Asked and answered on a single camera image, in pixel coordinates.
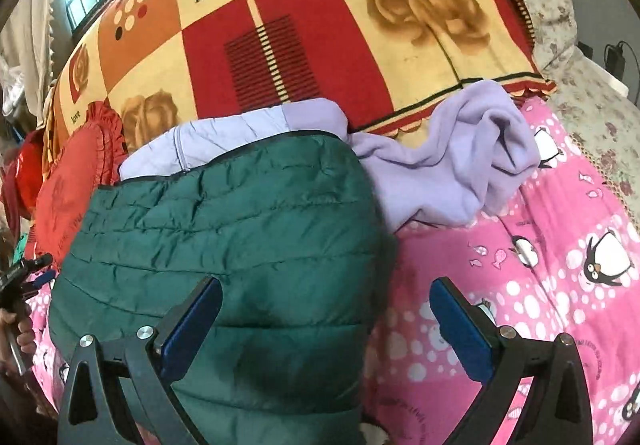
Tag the lavender fleece garment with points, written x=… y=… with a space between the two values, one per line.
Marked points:
x=479 y=150

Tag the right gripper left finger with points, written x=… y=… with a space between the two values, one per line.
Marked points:
x=95 y=409

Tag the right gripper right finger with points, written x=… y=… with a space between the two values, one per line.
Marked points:
x=557 y=407

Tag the green puffer jacket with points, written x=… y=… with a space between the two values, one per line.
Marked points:
x=292 y=230

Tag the lavender folded garment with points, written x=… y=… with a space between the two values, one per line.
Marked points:
x=196 y=143

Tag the black power adapter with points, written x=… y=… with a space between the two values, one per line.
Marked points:
x=614 y=59

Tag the person left hand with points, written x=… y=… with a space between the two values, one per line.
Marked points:
x=25 y=335

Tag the red plastic bag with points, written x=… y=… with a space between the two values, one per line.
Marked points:
x=21 y=181

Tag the pink penguin bedsheet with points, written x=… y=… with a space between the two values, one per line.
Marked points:
x=560 y=256

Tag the beige floral quilt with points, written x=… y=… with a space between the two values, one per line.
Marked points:
x=599 y=119

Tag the orange red rose blanket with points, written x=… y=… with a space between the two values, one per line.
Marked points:
x=387 y=63

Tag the red ruffled pillow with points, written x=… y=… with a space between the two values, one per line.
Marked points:
x=90 y=158

